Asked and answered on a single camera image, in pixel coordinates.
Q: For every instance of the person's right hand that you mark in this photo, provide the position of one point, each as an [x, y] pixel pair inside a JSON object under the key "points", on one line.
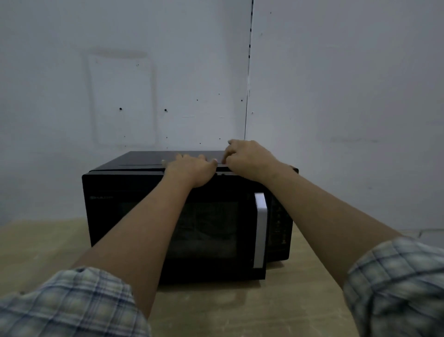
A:
{"points": [[253, 159]]}

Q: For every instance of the person's left hand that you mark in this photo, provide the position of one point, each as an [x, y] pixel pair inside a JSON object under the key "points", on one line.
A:
{"points": [[190, 172]]}

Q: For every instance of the person's right fingers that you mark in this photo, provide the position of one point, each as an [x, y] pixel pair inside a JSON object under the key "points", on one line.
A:
{"points": [[233, 151]]}

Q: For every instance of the person's left fingers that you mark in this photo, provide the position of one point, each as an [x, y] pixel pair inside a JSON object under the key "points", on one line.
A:
{"points": [[197, 159]]}

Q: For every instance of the black microwave oven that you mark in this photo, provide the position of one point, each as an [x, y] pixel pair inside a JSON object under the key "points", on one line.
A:
{"points": [[121, 215]]}

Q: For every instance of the person's right forearm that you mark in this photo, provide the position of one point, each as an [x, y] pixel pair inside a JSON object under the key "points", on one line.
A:
{"points": [[322, 215]]}

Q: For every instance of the person's left forearm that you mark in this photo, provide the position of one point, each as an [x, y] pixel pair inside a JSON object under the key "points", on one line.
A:
{"points": [[138, 236]]}

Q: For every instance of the clear tape strip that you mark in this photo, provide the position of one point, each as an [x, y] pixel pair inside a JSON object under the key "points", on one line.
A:
{"points": [[142, 163]]}

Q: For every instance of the plaid left shirt sleeve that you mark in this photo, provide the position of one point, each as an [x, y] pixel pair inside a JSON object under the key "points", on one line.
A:
{"points": [[69, 305]]}

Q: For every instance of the plaid shirt sleeve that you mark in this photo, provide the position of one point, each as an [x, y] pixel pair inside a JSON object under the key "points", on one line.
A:
{"points": [[399, 288], [69, 305]]}

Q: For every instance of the plaid right shirt sleeve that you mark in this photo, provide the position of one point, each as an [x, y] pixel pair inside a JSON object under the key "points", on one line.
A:
{"points": [[399, 288]]}

